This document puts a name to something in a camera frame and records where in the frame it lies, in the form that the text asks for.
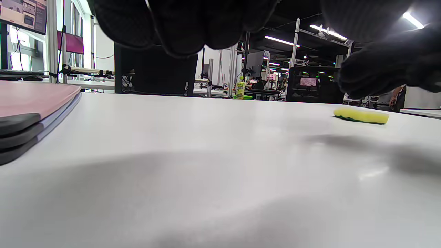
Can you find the person's left hand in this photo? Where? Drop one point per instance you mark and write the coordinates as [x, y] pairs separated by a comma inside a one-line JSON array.
[[186, 24]]

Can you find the yellow green sponge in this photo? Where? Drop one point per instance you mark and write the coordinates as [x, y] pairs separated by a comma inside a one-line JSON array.
[[361, 115]]

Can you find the blue cutting board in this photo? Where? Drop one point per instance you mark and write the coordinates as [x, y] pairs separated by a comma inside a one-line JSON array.
[[13, 138], [10, 155]]

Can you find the black office chair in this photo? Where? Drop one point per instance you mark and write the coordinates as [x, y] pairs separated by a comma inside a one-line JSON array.
[[155, 75]]

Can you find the grey monitor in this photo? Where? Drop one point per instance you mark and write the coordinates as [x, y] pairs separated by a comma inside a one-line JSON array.
[[255, 63]]

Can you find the yellow drink bottle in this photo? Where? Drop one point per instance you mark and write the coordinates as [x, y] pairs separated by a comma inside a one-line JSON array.
[[240, 89]]

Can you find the green bowl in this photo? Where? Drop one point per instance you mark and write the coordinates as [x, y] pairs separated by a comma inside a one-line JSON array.
[[247, 97]]

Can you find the ceiling strip light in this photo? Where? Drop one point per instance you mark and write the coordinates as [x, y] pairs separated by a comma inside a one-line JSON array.
[[327, 31], [280, 41], [413, 20]]

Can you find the pink lit monitor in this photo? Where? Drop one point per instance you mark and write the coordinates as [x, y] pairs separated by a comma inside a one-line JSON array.
[[74, 43]]

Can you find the white desk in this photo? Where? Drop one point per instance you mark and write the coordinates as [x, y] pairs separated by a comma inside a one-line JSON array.
[[89, 84], [423, 113]]

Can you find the computer monitor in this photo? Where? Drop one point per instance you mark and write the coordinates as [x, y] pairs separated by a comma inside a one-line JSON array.
[[20, 13]]

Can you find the aluminium frame post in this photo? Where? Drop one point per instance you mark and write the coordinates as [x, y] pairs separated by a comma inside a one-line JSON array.
[[295, 41], [51, 41]]

